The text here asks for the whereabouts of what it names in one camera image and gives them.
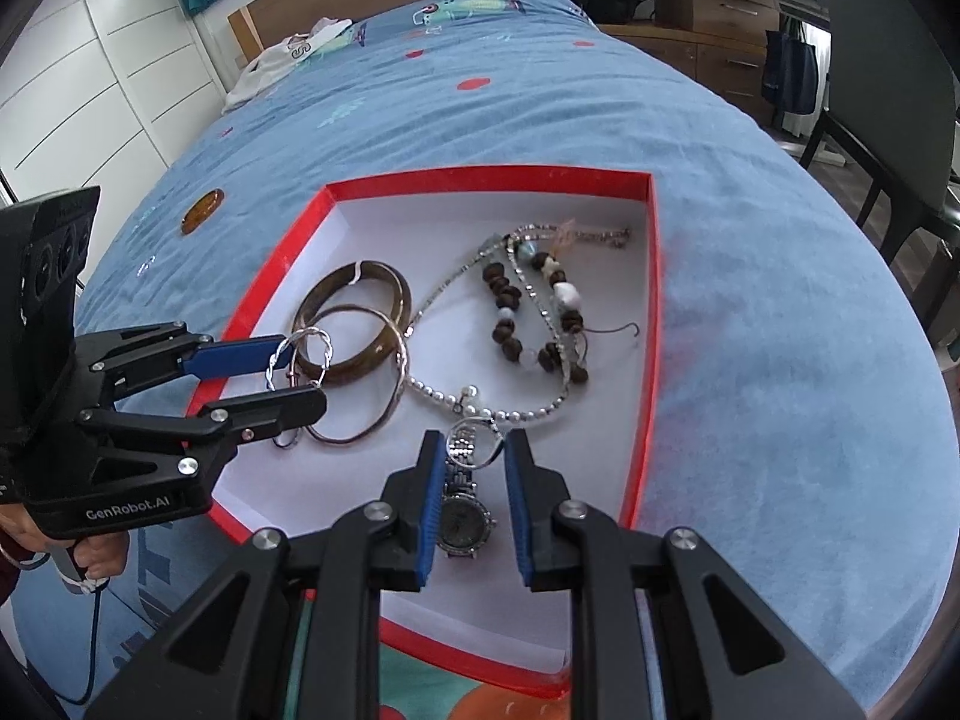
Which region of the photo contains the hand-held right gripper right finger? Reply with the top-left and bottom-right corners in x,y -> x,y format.
502,431 -> 867,720

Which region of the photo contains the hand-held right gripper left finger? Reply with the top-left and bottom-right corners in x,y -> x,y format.
82,431 -> 449,720

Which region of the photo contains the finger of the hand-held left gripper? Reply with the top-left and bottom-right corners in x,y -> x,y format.
75,322 -> 297,391
79,384 -> 329,482

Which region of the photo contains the silver wristwatch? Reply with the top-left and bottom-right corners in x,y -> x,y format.
435,420 -> 497,560

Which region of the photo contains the twisted silver bracelet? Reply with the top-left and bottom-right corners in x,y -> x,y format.
264,325 -> 336,391

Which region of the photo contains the plain silver ring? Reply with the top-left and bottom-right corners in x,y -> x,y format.
448,411 -> 511,470

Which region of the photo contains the large thin silver bangle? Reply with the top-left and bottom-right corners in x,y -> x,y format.
296,304 -> 412,445

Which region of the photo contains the red jewelry box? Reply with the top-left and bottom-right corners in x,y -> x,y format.
184,163 -> 665,702

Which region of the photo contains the thin silver chain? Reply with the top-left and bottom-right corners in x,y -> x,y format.
510,219 -> 635,252

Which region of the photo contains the person's left hand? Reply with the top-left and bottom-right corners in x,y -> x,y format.
0,499 -> 134,586

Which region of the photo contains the dark brown bangle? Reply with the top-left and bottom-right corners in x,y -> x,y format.
291,260 -> 413,389

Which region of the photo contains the amber bangle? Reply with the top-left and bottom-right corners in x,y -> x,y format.
180,189 -> 226,236

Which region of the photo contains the white wardrobe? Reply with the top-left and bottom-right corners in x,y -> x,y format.
0,0 -> 226,203

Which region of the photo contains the white shirt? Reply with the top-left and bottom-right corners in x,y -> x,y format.
223,17 -> 353,115

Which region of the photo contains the blue printed blanket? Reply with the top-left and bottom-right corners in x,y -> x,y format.
0,0 -> 960,720

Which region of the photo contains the navy bag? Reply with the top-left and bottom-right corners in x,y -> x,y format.
761,28 -> 820,117

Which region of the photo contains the wooden cabinet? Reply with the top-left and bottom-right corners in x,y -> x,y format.
600,0 -> 785,128

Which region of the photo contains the grey chair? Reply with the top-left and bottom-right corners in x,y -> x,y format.
799,0 -> 960,263

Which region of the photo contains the wooden bead bracelet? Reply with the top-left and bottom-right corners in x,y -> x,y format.
480,240 -> 642,387

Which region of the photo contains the black cable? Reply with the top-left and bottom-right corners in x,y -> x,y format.
64,577 -> 104,706

